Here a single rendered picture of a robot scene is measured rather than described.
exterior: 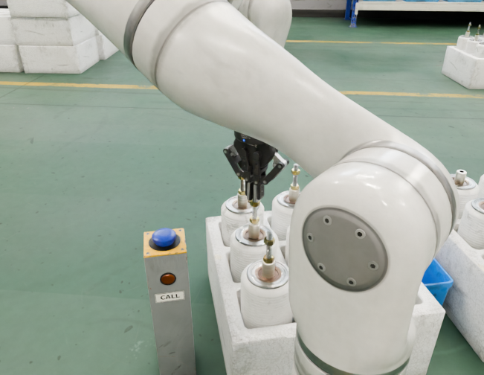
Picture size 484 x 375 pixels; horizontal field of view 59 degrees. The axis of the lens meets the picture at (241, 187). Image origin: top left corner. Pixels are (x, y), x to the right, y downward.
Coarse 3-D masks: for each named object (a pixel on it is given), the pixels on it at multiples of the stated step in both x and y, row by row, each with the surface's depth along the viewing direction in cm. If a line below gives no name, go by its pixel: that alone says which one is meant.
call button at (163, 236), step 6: (162, 228) 74; (168, 228) 74; (156, 234) 72; (162, 234) 72; (168, 234) 72; (174, 234) 72; (156, 240) 71; (162, 240) 71; (168, 240) 71; (174, 240) 72; (162, 246) 72
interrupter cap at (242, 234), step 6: (240, 228) 87; (246, 228) 87; (264, 228) 87; (240, 234) 85; (246, 234) 86; (264, 234) 85; (240, 240) 83; (246, 240) 83; (252, 240) 84; (258, 240) 84; (252, 246) 82; (258, 246) 82
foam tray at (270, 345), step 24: (264, 216) 105; (216, 240) 96; (216, 264) 89; (216, 288) 91; (240, 288) 82; (216, 312) 97; (240, 312) 77; (432, 312) 77; (240, 336) 72; (264, 336) 72; (288, 336) 73; (432, 336) 80; (240, 360) 73; (264, 360) 74; (288, 360) 76
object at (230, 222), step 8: (224, 208) 94; (224, 216) 94; (232, 216) 92; (240, 216) 92; (248, 216) 92; (224, 224) 95; (232, 224) 93; (240, 224) 92; (224, 232) 96; (232, 232) 94; (224, 240) 98
